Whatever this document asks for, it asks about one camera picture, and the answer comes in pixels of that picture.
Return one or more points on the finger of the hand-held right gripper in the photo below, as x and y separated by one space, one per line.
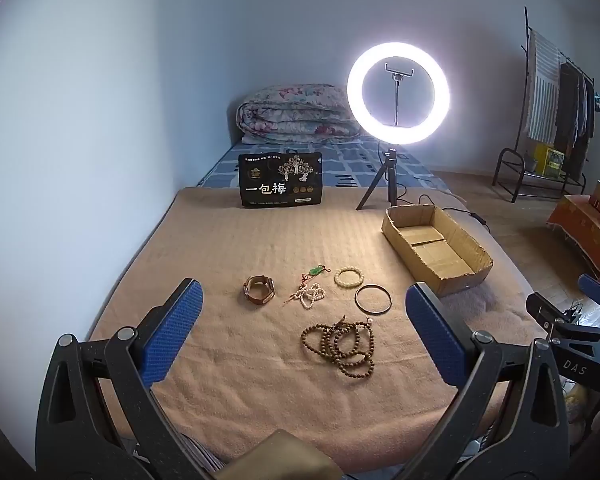
597 290
550 311

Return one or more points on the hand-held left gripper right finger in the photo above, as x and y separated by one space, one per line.
432 330

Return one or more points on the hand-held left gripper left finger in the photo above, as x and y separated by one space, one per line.
175 330

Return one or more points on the dark thin bangle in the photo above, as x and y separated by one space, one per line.
356 300

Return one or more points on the brown leather watch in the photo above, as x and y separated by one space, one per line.
257 296

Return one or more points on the cardboard box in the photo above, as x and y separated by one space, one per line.
460 240

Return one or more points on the orange cloth-covered cabinet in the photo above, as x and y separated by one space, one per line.
580 230

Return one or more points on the beige blanket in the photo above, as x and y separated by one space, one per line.
220 240

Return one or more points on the yellow box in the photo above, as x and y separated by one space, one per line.
550 160

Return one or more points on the black clothes rack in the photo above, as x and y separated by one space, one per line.
510 160

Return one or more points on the black snack bag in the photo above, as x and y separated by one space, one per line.
280 180

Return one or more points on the dark hanging clothes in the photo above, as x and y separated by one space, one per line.
575 105

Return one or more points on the striped towel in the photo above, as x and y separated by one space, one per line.
542 85

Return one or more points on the folded floral quilt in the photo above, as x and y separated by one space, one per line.
295 110

